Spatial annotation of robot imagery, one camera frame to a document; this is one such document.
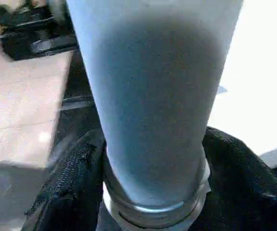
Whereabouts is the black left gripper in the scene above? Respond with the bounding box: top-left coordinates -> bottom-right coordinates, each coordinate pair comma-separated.
0,4 -> 79,61

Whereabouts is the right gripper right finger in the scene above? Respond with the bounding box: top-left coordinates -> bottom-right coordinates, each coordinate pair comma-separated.
189,126 -> 277,231

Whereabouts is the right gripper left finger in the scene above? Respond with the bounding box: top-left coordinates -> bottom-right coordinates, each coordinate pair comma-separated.
22,129 -> 106,231

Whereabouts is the white plastic table top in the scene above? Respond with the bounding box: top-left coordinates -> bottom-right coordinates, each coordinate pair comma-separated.
208,0 -> 277,169

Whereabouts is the white plastic table leg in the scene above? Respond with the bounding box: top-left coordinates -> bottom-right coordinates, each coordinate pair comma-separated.
65,0 -> 245,229

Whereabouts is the dark grey robot body part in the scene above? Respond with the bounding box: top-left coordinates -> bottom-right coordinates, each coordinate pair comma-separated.
0,161 -> 50,228

